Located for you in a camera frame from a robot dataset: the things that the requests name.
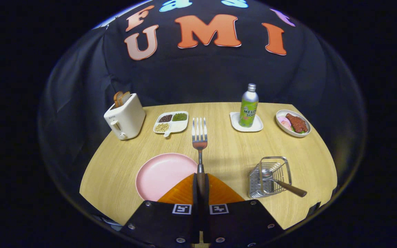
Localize white square coaster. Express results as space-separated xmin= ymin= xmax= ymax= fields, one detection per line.
xmin=230 ymin=112 xmax=264 ymax=133

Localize green soda bottle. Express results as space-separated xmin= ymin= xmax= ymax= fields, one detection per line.
xmin=239 ymin=83 xmax=259 ymax=128

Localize pink round plate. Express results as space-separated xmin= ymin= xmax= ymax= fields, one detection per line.
xmin=135 ymin=153 xmax=199 ymax=202

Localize white oval food plate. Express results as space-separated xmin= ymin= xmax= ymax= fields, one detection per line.
xmin=276 ymin=110 xmax=312 ymax=138

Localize metal wire cutlery basket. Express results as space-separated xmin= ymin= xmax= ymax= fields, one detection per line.
xmin=248 ymin=156 xmax=292 ymax=199

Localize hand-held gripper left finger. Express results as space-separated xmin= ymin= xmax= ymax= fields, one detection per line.
xmin=119 ymin=173 xmax=201 ymax=248

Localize white toaster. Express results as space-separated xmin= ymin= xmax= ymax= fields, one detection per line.
xmin=104 ymin=93 xmax=146 ymax=140

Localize white divided dish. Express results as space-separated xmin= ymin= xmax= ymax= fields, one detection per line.
xmin=153 ymin=111 xmax=189 ymax=137

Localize pink ham slices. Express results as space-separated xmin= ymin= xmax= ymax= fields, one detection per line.
xmin=277 ymin=116 xmax=292 ymax=131

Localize spoon with wooden handle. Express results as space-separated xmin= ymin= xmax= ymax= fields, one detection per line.
xmin=261 ymin=169 xmax=308 ymax=198

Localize fork with wooden handle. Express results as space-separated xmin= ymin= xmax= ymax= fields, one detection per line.
xmin=192 ymin=117 xmax=208 ymax=198

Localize red-brown meat piece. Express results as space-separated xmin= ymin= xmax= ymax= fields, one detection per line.
xmin=286 ymin=113 xmax=308 ymax=134

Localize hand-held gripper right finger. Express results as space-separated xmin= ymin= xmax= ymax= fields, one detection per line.
xmin=203 ymin=173 xmax=285 ymax=248

